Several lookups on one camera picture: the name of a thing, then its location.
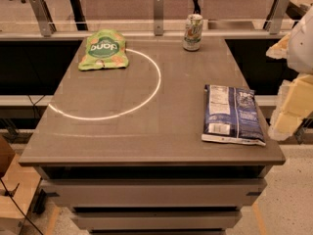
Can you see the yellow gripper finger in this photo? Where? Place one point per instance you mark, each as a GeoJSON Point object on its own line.
{"type": "Point", "coordinates": [294, 104]}
{"type": "Point", "coordinates": [279, 49]}

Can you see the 7up soda can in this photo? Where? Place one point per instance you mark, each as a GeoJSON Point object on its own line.
{"type": "Point", "coordinates": [193, 29]}

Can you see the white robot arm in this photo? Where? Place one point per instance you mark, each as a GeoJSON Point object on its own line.
{"type": "Point", "coordinates": [300, 48]}

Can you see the blue chip bag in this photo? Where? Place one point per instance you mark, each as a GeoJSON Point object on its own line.
{"type": "Point", "coordinates": [231, 116]}

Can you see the green snack bag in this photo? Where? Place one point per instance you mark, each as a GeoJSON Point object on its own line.
{"type": "Point", "coordinates": [105, 49]}

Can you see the lower grey drawer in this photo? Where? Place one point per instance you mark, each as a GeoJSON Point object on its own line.
{"type": "Point", "coordinates": [157, 220]}

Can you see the grey drawer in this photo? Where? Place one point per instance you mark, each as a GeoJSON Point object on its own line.
{"type": "Point", "coordinates": [154, 193]}
{"type": "Point", "coordinates": [157, 220]}

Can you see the upper grey drawer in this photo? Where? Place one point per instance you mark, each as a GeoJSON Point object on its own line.
{"type": "Point", "coordinates": [154, 193]}

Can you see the cardboard box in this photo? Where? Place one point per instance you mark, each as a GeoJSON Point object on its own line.
{"type": "Point", "coordinates": [19, 186]}

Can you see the right metal rail bracket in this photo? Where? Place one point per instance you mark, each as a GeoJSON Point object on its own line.
{"type": "Point", "coordinates": [274, 22]}

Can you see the metal rail bracket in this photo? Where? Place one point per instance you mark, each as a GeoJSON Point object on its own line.
{"type": "Point", "coordinates": [274, 22]}
{"type": "Point", "coordinates": [158, 17]}
{"type": "Point", "coordinates": [43, 17]}

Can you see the middle metal rail bracket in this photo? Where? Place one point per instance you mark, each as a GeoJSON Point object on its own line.
{"type": "Point", "coordinates": [158, 17]}

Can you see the left metal rail bracket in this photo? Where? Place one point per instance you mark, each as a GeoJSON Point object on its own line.
{"type": "Point", "coordinates": [43, 17]}

